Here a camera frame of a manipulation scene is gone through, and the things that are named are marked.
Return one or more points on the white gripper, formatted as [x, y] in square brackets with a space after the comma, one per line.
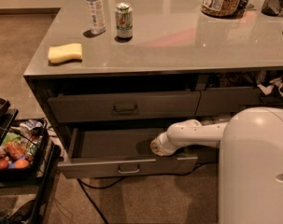
[160, 144]

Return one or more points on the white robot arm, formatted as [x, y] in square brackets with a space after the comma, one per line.
[250, 162]

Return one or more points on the grey drawer cabinet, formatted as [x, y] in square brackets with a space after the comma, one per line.
[174, 47]

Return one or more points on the yellow sponge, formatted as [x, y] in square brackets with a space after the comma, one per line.
[60, 54]

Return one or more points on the snack bag in bin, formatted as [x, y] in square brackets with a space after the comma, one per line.
[31, 128]

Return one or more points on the crumpled chip bag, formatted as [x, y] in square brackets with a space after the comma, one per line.
[276, 83]

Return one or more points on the clear plastic water bottle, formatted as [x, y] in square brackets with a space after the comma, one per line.
[96, 15]

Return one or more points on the green white soda can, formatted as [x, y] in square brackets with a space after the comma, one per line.
[124, 20]

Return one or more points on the black cart with bins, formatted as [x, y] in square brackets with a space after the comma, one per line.
[25, 193]

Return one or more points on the orange fruit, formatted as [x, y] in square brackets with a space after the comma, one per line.
[21, 163]

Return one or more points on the red apple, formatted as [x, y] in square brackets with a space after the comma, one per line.
[3, 164]

